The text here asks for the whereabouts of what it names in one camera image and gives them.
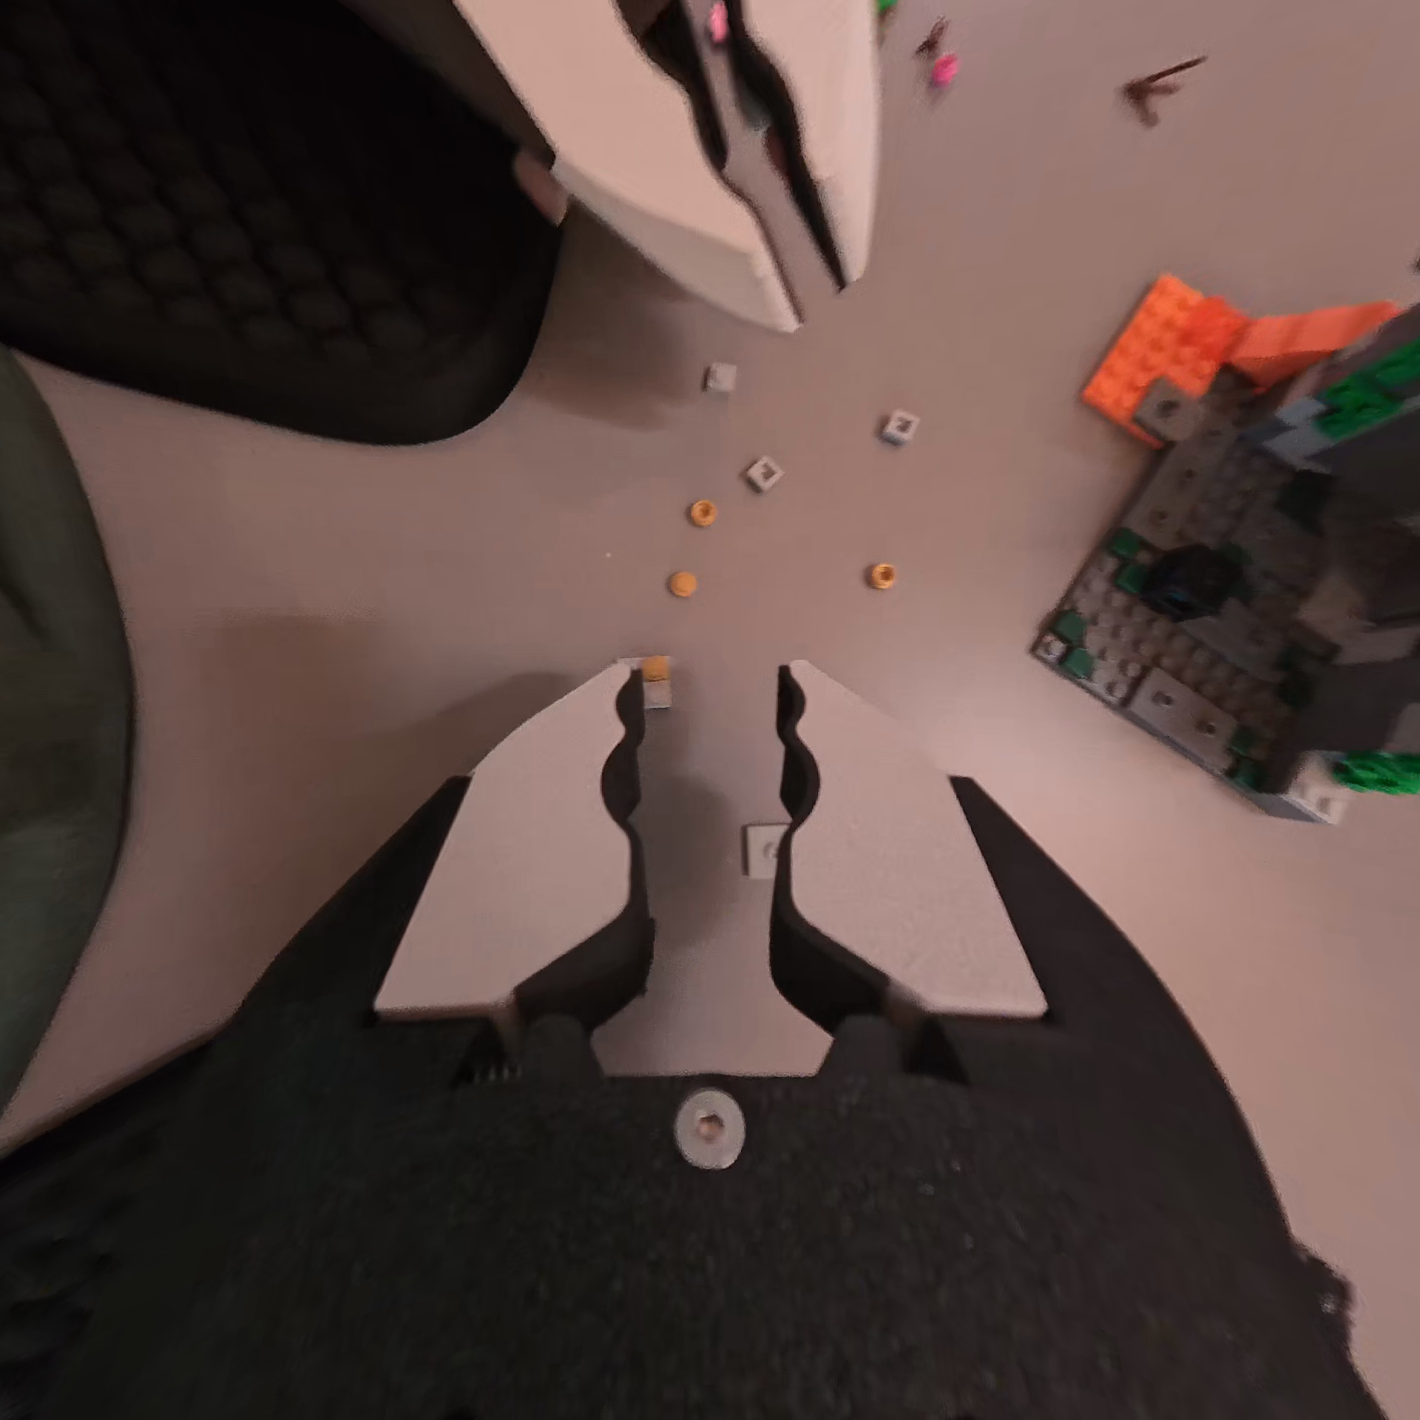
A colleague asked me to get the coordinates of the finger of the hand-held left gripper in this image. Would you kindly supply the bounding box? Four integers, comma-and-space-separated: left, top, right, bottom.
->
454, 0, 803, 335
729, 0, 886, 293

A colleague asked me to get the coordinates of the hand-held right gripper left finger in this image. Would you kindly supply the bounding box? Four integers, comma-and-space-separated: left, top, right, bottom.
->
374, 662, 658, 1043

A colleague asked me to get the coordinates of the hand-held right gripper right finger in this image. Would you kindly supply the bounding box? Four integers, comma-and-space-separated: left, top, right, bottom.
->
770, 659, 1051, 1043

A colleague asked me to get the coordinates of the person's dark green shirt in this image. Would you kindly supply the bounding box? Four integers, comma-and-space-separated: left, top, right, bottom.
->
0, 344, 137, 1114

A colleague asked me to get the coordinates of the toy brick model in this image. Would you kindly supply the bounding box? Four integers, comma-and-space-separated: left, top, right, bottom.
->
1031, 271, 1420, 826

